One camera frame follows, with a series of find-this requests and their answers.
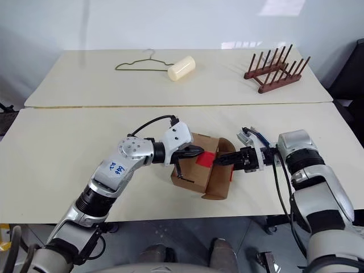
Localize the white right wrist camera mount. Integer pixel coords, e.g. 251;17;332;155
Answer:
236;126;270;173

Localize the yellow object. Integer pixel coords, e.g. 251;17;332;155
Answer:
0;224;13;251

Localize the black metal frame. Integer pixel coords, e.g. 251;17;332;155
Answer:
0;101;18;138

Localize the brown wooden peg rack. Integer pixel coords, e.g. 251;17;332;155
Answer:
243;43;312;94

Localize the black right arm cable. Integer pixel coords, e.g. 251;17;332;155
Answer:
271;148;308;258

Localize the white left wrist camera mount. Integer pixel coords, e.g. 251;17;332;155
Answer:
159;122;195;166

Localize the dark rounded shape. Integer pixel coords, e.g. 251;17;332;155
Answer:
138;243;169;266
209;238;239;268

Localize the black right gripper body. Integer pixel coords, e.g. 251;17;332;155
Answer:
238;146;260;173

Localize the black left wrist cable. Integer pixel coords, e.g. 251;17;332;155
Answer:
127;114;180;138

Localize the shiny metal bracket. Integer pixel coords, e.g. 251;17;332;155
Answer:
257;250;283;273

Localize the black chair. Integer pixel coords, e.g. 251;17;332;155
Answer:
326;39;364;126

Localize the brown cardboard box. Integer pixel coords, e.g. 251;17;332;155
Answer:
170;131;237;200

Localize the red tape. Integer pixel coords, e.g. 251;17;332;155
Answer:
196;151;235;182

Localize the black table caster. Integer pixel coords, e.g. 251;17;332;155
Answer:
265;216;282;235

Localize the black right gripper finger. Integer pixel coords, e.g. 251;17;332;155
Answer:
217;151;242;161
213;158;242;168

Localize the cream cylinder roll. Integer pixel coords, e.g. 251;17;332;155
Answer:
167;56;198;84

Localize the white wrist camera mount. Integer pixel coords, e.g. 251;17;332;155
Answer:
236;126;270;173
159;122;195;166

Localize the black left shoulder cable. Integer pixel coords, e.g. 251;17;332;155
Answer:
5;225;39;273

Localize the grey robot torso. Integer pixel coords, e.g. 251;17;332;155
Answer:
76;262;257;273

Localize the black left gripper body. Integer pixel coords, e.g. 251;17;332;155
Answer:
169;144;191;166

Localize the thin wire clothes hanger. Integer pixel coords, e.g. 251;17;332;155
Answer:
115;48;175;73

